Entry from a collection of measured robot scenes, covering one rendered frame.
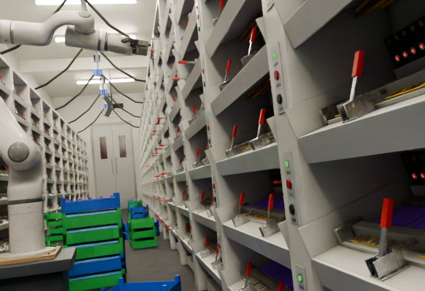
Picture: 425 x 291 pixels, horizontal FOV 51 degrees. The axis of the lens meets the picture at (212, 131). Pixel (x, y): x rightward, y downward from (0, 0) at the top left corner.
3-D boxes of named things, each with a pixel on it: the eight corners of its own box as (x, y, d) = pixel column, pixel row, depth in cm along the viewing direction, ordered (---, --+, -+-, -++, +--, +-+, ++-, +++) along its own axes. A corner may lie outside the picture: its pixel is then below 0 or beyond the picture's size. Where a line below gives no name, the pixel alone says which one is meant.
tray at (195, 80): (205, 66, 153) (194, 41, 154) (184, 100, 212) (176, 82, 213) (256, 47, 157) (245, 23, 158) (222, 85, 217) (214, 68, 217)
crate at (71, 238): (63, 245, 225) (62, 229, 226) (64, 241, 244) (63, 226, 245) (123, 237, 234) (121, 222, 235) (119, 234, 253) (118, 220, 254)
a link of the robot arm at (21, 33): (11, -1, 165) (95, 7, 173) (15, 35, 176) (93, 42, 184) (7, 12, 159) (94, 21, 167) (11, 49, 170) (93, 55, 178)
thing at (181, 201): (192, 219, 215) (181, 193, 216) (179, 212, 274) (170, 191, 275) (229, 202, 219) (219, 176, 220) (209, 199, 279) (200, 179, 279)
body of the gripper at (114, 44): (104, 54, 183) (131, 59, 185) (102, 46, 173) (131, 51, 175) (107, 37, 184) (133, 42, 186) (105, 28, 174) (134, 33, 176)
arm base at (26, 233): (-9, 261, 150) (-12, 207, 152) (9, 253, 169) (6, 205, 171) (49, 254, 153) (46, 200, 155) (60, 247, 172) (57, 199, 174)
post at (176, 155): (181, 265, 271) (158, -9, 290) (179, 262, 280) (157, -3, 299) (213, 260, 274) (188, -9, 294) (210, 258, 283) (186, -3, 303)
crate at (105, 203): (61, 213, 227) (60, 198, 228) (62, 212, 246) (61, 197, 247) (120, 207, 236) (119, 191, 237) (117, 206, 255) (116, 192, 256)
